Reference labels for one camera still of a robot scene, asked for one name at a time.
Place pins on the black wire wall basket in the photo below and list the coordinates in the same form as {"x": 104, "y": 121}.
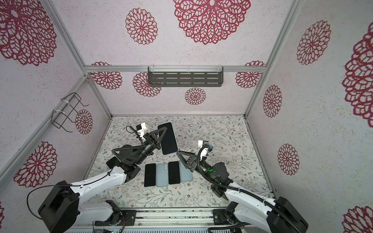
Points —
{"x": 59, "y": 117}

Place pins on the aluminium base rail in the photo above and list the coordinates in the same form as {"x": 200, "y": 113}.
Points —
{"x": 174, "y": 217}

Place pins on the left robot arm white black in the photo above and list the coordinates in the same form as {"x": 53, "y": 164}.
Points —
{"x": 65, "y": 205}

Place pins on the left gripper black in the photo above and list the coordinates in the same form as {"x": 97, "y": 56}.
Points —
{"x": 152, "y": 138}

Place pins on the light blue phone case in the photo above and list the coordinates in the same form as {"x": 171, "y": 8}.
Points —
{"x": 185, "y": 174}
{"x": 162, "y": 175}

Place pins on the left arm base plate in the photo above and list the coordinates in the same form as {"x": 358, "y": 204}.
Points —
{"x": 126, "y": 218}

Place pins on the black phone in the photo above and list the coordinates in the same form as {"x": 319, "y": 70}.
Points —
{"x": 150, "y": 175}
{"x": 168, "y": 143}
{"x": 113, "y": 162}
{"x": 174, "y": 172}

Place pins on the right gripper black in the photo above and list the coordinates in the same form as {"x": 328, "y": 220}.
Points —
{"x": 194, "y": 165}

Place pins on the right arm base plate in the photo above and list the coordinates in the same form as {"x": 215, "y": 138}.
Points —
{"x": 223, "y": 217}

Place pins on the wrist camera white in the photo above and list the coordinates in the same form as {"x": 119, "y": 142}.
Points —
{"x": 204, "y": 147}
{"x": 142, "y": 130}

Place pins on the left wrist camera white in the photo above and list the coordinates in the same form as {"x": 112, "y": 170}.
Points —
{"x": 142, "y": 130}

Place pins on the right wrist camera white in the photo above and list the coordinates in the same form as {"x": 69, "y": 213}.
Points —
{"x": 204, "y": 147}

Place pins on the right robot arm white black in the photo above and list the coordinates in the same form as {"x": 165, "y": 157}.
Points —
{"x": 283, "y": 219}

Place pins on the dark metal wall shelf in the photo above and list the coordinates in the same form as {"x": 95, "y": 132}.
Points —
{"x": 185, "y": 77}

